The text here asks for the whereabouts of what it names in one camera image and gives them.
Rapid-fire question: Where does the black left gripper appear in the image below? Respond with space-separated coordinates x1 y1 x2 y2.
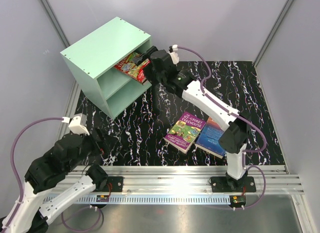
66 125 118 173

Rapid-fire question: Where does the red paperback book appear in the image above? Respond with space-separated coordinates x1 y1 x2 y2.
114 52 150 85

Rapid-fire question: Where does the purple treehouse book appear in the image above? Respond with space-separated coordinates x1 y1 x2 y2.
164 111 206 154

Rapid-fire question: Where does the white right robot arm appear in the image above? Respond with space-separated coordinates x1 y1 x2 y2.
133 46 249 192

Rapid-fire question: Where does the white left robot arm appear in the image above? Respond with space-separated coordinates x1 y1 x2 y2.
0 128 113 233

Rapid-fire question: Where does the black marbled table mat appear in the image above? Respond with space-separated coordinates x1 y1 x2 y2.
75 61 285 166

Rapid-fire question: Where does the mint green wooden shelf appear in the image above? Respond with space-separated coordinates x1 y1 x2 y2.
61 17 152 119

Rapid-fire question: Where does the blue paperback book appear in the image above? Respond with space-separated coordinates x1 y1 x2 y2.
195 117 226 159

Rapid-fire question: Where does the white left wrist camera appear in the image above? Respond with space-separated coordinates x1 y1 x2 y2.
61 113 90 136

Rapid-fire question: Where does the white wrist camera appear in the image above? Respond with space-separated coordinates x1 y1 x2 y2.
61 113 90 136
168 44 180 65

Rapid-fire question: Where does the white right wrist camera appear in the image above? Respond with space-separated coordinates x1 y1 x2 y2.
168 44 180 65

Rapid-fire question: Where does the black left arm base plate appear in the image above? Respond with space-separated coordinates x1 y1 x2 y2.
100 176 124 193

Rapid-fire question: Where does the aluminium mounting rail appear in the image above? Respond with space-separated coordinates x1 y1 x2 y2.
32 165 306 197

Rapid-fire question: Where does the white slotted cable duct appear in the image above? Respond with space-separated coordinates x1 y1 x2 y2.
43 194 235 204

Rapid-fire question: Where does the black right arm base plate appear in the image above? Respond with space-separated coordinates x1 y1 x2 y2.
209 175 257 193

